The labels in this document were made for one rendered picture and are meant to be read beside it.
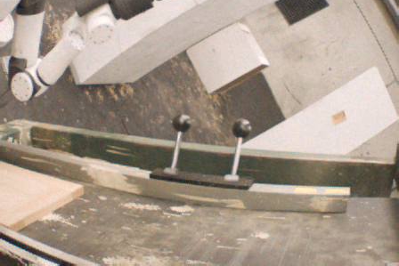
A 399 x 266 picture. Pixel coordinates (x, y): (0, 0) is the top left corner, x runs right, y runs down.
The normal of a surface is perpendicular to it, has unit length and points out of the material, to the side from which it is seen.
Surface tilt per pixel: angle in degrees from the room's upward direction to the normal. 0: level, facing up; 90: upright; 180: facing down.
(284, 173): 90
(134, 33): 90
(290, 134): 90
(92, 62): 90
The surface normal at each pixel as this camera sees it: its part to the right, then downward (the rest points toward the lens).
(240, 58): -0.36, 0.05
